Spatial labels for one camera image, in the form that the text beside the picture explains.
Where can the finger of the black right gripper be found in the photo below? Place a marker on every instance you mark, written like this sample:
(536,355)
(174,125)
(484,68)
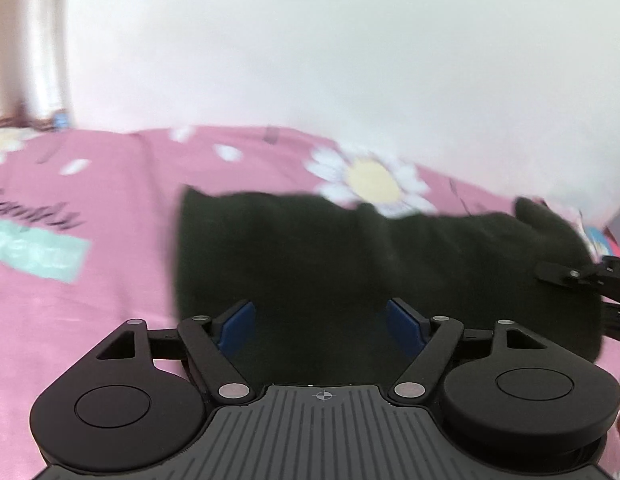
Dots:
(602,277)
(611,319)

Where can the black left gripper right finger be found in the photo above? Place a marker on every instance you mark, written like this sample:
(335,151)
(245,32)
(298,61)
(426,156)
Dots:
(458,364)

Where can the pale pink curtain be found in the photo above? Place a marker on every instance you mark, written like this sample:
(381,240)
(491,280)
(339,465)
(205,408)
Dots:
(33,75)

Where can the black knitted small garment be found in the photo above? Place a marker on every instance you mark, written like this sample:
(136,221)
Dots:
(320,277)

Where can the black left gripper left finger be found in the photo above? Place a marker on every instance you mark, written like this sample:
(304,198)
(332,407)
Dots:
(186,364)

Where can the pink floral bed sheet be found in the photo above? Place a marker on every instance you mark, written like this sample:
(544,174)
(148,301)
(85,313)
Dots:
(86,227)

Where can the blue and red patterned blanket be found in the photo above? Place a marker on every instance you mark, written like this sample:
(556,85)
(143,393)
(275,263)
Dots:
(599,243)

